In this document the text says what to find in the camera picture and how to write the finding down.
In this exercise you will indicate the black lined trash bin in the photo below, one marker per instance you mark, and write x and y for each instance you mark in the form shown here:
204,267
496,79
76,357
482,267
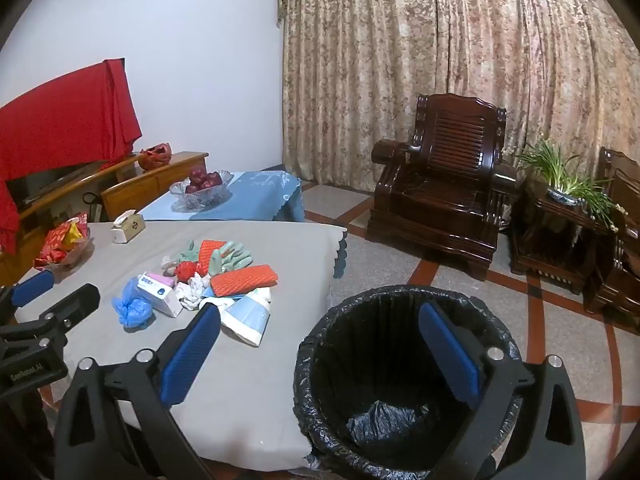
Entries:
368,394

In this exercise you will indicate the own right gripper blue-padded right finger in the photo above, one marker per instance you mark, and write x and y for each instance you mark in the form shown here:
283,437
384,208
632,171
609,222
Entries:
546,441

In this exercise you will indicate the pink tissue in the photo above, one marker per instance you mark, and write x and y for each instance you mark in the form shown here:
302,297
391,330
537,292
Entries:
169,281

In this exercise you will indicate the blue tablecloth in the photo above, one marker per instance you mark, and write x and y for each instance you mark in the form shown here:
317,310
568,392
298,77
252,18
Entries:
273,195

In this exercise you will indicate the white blue medicine box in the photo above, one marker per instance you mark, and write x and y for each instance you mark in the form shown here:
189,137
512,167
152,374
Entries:
161,296

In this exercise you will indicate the red apples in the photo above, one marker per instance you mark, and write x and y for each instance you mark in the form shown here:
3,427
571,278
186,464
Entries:
200,180

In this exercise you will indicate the green potted plant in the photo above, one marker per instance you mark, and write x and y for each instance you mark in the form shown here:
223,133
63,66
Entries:
545,162

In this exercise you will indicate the dark wooden armchair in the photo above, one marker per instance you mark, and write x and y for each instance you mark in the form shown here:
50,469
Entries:
614,282
446,188

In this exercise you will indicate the glass fruit bowl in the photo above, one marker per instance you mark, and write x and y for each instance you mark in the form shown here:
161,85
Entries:
202,199

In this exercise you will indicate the mint green rubber glove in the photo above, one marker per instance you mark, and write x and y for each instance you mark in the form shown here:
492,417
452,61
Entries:
231,256

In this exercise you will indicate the orange bubble wrap sheet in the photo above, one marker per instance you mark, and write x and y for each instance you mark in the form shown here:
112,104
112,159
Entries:
238,282

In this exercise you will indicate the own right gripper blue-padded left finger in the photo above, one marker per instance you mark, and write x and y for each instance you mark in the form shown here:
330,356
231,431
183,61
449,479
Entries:
115,420

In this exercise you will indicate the floral beige curtain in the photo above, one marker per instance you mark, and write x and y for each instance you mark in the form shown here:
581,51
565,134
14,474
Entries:
564,70

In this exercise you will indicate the dark wooden side table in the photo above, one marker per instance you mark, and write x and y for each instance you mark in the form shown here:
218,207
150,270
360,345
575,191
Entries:
556,241

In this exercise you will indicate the wooden TV cabinet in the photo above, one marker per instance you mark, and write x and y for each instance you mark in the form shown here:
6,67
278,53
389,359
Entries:
119,187

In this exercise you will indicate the red mesh ball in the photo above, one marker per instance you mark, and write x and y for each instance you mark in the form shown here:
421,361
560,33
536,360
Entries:
188,269

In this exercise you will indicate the red snack bag bowl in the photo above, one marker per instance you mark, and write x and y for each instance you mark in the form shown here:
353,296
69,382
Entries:
64,247

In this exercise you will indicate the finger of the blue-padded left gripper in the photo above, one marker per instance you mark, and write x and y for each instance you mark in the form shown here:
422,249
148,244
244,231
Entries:
18,295

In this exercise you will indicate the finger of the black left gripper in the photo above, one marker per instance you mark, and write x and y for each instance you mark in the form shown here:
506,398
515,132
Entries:
74,308

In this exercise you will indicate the red cloth cover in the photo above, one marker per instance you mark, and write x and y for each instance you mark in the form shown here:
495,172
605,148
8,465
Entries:
81,117

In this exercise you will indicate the blue plastic bag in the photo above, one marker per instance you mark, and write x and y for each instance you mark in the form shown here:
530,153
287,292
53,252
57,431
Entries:
133,310

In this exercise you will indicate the beige tissue box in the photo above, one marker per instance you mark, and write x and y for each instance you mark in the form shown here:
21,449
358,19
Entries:
127,226

